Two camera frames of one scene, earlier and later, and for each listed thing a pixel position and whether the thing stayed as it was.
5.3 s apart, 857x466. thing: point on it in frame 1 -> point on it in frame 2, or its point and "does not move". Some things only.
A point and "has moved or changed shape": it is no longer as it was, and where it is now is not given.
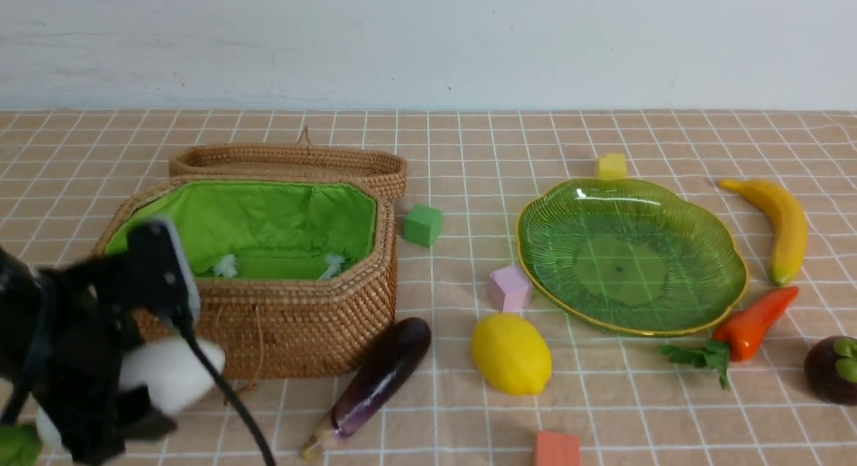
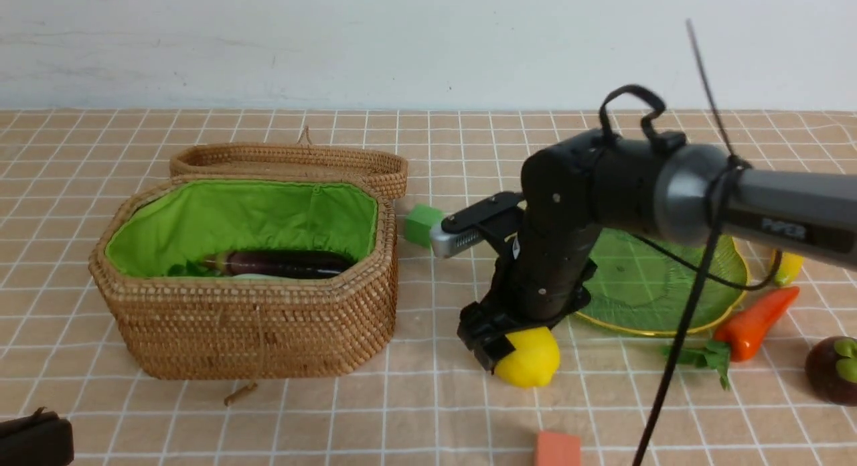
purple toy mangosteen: [831, 369] does not move
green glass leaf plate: [630, 256] does not move
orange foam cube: [556, 449] does not move
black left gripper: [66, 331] -> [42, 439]
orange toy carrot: [738, 338] does not move
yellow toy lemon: [511, 354] has moved or changed shape
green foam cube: [422, 224] does not move
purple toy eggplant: [377, 382] -> [292, 263]
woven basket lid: [304, 159] does not move
